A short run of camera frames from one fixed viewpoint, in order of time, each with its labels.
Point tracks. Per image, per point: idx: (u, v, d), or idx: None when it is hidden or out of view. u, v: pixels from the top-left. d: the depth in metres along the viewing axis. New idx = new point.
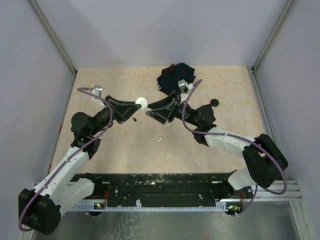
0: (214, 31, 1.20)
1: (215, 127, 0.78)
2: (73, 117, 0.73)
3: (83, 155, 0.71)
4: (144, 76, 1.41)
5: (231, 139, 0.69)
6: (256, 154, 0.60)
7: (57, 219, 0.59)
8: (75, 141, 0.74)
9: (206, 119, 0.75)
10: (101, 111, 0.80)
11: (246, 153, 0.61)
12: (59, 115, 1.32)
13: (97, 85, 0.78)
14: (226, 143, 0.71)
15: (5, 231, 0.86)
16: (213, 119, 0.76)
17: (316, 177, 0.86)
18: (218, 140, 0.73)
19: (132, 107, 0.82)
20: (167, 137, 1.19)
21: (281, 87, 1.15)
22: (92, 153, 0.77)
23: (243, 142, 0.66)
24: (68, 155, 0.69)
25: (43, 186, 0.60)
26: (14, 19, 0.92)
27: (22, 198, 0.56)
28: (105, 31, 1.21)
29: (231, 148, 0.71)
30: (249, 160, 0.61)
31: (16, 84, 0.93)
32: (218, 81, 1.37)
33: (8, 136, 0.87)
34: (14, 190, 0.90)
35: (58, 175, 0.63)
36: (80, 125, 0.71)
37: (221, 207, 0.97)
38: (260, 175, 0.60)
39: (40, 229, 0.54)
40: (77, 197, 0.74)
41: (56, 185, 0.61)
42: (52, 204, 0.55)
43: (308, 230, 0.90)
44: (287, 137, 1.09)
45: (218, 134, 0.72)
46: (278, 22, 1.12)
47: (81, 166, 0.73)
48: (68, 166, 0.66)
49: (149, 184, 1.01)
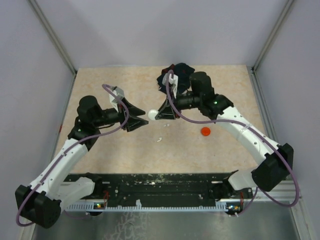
0: (214, 30, 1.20)
1: (232, 107, 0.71)
2: (83, 99, 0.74)
3: (81, 148, 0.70)
4: (144, 76, 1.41)
5: (251, 136, 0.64)
6: (275, 165, 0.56)
7: (57, 213, 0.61)
8: (72, 132, 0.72)
9: (200, 81, 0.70)
10: (110, 110, 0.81)
11: (266, 164, 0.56)
12: (59, 115, 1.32)
13: (117, 87, 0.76)
14: (242, 136, 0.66)
15: (6, 230, 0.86)
16: (208, 81, 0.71)
17: (316, 177, 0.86)
18: (235, 129, 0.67)
19: (141, 121, 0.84)
20: (167, 137, 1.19)
21: (281, 87, 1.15)
22: (90, 144, 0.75)
23: (264, 146, 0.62)
24: (65, 149, 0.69)
25: (39, 182, 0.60)
26: (15, 19, 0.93)
27: (18, 194, 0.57)
28: (105, 31, 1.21)
29: (244, 142, 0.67)
30: (265, 169, 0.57)
31: (16, 84, 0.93)
32: (218, 81, 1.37)
33: (8, 136, 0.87)
34: (14, 189, 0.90)
35: (54, 170, 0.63)
36: (87, 107, 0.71)
37: (221, 207, 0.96)
38: (264, 182, 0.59)
39: (39, 222, 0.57)
40: (76, 194, 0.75)
41: (52, 181, 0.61)
42: (49, 200, 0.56)
43: (308, 230, 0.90)
44: (287, 138, 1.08)
45: (239, 124, 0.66)
46: (278, 23, 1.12)
47: (80, 157, 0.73)
48: (64, 161, 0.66)
49: (149, 184, 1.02)
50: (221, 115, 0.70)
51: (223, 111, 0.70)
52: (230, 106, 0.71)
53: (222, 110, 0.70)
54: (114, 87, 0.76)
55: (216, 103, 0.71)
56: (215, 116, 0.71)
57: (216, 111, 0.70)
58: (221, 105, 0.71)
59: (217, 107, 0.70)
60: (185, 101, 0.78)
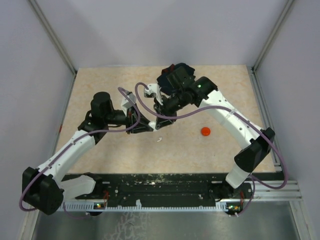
0: (214, 30, 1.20)
1: (217, 91, 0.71)
2: (97, 94, 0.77)
3: (89, 140, 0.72)
4: (144, 76, 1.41)
5: (237, 122, 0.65)
6: (258, 149, 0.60)
7: (59, 201, 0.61)
8: (82, 125, 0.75)
9: (172, 74, 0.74)
10: (119, 112, 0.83)
11: (250, 148, 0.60)
12: (59, 115, 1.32)
13: (132, 93, 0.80)
14: (228, 122, 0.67)
15: (6, 231, 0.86)
16: (183, 72, 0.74)
17: (316, 176, 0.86)
18: (221, 115, 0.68)
19: (145, 127, 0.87)
20: (167, 137, 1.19)
21: (281, 87, 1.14)
22: (98, 138, 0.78)
23: (249, 132, 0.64)
24: (74, 139, 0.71)
25: (47, 166, 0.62)
26: (15, 19, 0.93)
27: (25, 176, 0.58)
28: (105, 31, 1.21)
29: (229, 128, 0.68)
30: (249, 152, 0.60)
31: (17, 84, 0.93)
32: (219, 81, 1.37)
33: (8, 136, 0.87)
34: (14, 190, 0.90)
35: (62, 155, 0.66)
36: (101, 101, 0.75)
37: (221, 207, 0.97)
38: (246, 164, 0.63)
39: (41, 207, 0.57)
40: (77, 190, 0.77)
41: (60, 166, 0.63)
42: (54, 185, 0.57)
43: (308, 230, 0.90)
44: (287, 138, 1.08)
45: (224, 110, 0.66)
46: (278, 23, 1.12)
47: (87, 149, 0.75)
48: (73, 149, 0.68)
49: (149, 184, 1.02)
50: (207, 100, 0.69)
51: (208, 95, 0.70)
52: (215, 90, 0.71)
53: (206, 94, 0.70)
54: (129, 92, 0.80)
55: (200, 87, 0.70)
56: (201, 100, 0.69)
57: (201, 95, 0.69)
58: (205, 88, 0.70)
59: (201, 91, 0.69)
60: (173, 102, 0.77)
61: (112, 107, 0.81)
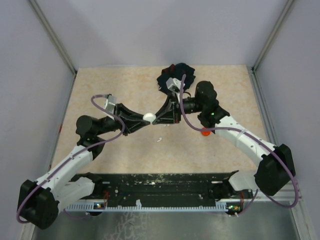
0: (214, 31, 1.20)
1: (228, 116, 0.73)
2: (80, 119, 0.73)
3: (87, 155, 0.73)
4: (144, 76, 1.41)
5: (248, 140, 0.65)
6: (274, 166, 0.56)
7: (54, 215, 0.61)
8: (81, 140, 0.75)
9: (206, 95, 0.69)
10: (108, 117, 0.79)
11: (264, 165, 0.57)
12: (59, 115, 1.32)
13: (110, 96, 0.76)
14: (240, 141, 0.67)
15: (6, 231, 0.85)
16: (214, 94, 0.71)
17: (315, 177, 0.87)
18: (232, 136, 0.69)
19: (141, 122, 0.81)
20: (167, 137, 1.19)
21: (281, 88, 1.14)
22: (96, 153, 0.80)
23: (260, 148, 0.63)
24: (73, 153, 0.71)
25: (46, 179, 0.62)
26: (15, 19, 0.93)
27: (23, 189, 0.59)
28: (105, 31, 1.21)
29: (242, 147, 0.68)
30: (264, 170, 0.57)
31: (16, 85, 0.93)
32: (219, 81, 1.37)
33: (8, 136, 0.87)
34: (14, 190, 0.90)
35: (61, 170, 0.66)
36: (84, 130, 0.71)
37: (221, 207, 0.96)
38: (267, 185, 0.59)
39: (36, 222, 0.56)
40: (76, 195, 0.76)
41: (58, 180, 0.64)
42: (51, 198, 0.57)
43: (308, 230, 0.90)
44: (287, 138, 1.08)
45: (234, 130, 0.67)
46: (278, 23, 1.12)
47: (84, 165, 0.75)
48: (71, 163, 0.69)
49: (149, 184, 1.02)
50: (219, 124, 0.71)
51: (221, 120, 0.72)
52: (227, 115, 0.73)
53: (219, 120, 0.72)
54: (107, 95, 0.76)
55: (213, 114, 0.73)
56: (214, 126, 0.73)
57: (214, 120, 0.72)
58: (219, 115, 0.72)
59: (214, 118, 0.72)
60: (188, 105, 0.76)
61: (97, 119, 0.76)
